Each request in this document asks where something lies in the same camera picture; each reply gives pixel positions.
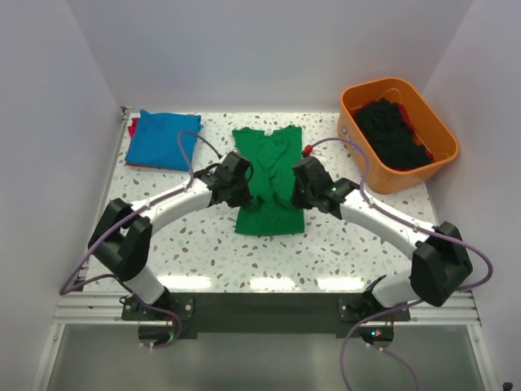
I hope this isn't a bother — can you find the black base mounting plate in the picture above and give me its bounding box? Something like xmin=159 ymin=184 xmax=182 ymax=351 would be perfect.
xmin=120 ymin=292 xmax=411 ymax=340

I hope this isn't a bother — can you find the aluminium frame rail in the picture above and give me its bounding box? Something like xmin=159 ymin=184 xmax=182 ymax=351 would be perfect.
xmin=52 ymin=292 xmax=481 ymax=326

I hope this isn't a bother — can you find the folded blue t shirt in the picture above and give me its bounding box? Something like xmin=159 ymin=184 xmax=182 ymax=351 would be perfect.
xmin=132 ymin=110 xmax=201 ymax=171

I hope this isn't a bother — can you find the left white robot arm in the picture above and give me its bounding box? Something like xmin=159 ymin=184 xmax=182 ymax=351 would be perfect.
xmin=88 ymin=152 xmax=253 ymax=319

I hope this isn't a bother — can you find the red garment in basket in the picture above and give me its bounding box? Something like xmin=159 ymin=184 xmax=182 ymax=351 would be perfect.
xmin=397 ymin=103 xmax=435 ymax=163

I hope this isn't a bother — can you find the folded red t shirt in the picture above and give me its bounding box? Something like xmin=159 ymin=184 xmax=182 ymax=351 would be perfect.
xmin=125 ymin=117 xmax=139 ymax=167

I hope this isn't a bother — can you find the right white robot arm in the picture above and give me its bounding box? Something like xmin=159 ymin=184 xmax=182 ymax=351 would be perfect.
xmin=291 ymin=156 xmax=473 ymax=320

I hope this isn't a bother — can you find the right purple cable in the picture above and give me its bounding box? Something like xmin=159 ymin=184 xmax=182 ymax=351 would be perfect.
xmin=303 ymin=136 xmax=494 ymax=391

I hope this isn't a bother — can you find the black t shirt in basket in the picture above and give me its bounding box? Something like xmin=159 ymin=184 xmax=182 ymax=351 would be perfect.
xmin=354 ymin=99 xmax=431 ymax=171

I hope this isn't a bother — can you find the orange plastic basket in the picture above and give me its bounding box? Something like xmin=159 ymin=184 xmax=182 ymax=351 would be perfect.
xmin=338 ymin=77 xmax=459 ymax=194

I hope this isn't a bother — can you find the green t shirt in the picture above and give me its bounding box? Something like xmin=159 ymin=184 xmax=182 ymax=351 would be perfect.
xmin=232 ymin=125 xmax=305 ymax=236

